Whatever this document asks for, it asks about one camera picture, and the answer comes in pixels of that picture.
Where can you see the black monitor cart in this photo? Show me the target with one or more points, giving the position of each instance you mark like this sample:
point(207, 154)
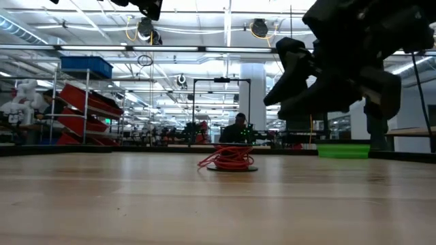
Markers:
point(299, 132)

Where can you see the person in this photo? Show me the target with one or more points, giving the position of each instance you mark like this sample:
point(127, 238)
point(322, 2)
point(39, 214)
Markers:
point(51, 102)
point(233, 132)

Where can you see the long ceiling light strip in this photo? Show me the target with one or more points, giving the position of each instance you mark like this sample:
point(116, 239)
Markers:
point(163, 48)

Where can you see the white robot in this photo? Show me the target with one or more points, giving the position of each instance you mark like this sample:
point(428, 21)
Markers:
point(27, 98)

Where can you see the blue plastic crate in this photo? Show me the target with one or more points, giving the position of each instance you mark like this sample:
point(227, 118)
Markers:
point(85, 66)

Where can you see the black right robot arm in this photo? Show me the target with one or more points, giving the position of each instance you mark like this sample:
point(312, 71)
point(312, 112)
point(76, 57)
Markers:
point(427, 10)

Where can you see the red plastic bin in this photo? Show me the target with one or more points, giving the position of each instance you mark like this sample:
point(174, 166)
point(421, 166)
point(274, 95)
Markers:
point(68, 139)
point(73, 122)
point(78, 97)

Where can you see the black gantry frame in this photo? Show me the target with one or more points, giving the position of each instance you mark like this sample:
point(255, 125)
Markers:
point(221, 80)

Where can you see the black robot station green lights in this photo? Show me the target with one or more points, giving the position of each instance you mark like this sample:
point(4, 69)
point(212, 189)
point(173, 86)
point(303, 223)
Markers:
point(260, 134)

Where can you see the white round pillar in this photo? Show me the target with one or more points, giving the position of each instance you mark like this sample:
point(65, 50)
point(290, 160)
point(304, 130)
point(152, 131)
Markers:
point(252, 95)

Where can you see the black red robot station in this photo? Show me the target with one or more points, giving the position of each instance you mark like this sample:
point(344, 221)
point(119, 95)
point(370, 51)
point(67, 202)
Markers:
point(201, 131)

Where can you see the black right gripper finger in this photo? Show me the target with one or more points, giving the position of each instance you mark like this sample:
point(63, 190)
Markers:
point(323, 98)
point(294, 68)

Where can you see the green plastic bin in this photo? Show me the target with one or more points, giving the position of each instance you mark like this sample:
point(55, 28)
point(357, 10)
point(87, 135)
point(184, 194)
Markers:
point(342, 151)

